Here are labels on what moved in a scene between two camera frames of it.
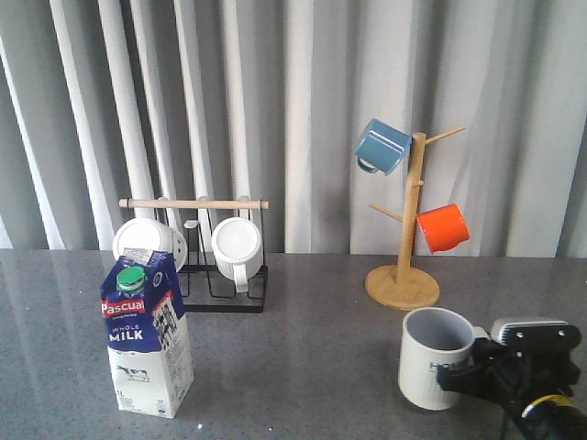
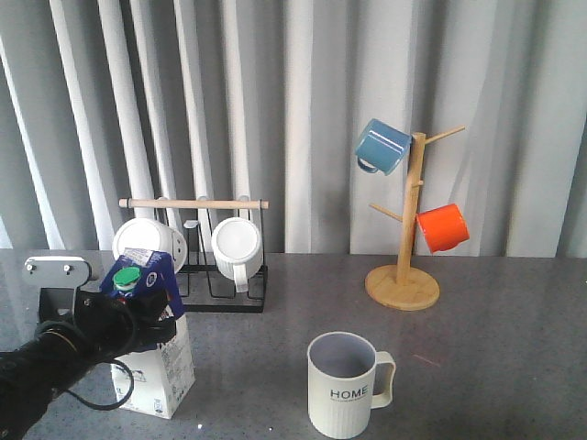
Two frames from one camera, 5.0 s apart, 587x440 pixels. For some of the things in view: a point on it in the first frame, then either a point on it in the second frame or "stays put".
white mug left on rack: (151, 235) stays put
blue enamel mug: (382, 146) stays put
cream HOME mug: (433, 337) → (340, 382)
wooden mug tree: (404, 287) stays put
